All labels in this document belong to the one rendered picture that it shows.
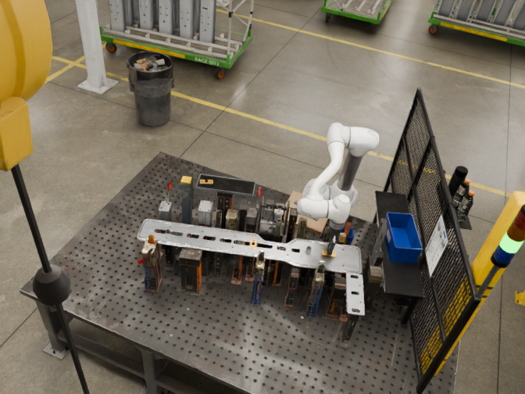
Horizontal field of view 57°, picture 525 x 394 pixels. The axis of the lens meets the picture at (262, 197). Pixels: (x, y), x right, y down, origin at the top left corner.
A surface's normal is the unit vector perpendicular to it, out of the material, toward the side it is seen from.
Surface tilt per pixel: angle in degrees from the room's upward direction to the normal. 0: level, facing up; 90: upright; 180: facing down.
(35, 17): 84
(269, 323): 0
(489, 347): 0
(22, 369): 0
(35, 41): 97
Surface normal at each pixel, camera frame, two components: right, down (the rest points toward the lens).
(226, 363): 0.09, -0.74
